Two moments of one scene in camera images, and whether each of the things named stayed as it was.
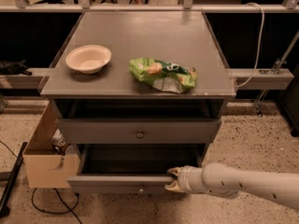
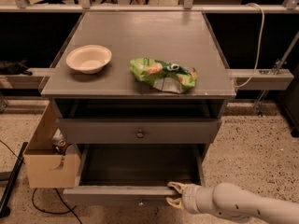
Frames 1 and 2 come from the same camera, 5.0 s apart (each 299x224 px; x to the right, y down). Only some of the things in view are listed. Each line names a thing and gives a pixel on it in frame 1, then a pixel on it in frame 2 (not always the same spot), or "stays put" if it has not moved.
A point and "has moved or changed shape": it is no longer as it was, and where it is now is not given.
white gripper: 186,180 -> 189,197
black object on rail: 14,67 stays put
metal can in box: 59,142 stays put
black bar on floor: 10,186 stays put
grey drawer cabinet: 139,93 stays put
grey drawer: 130,169 has moved or changed shape
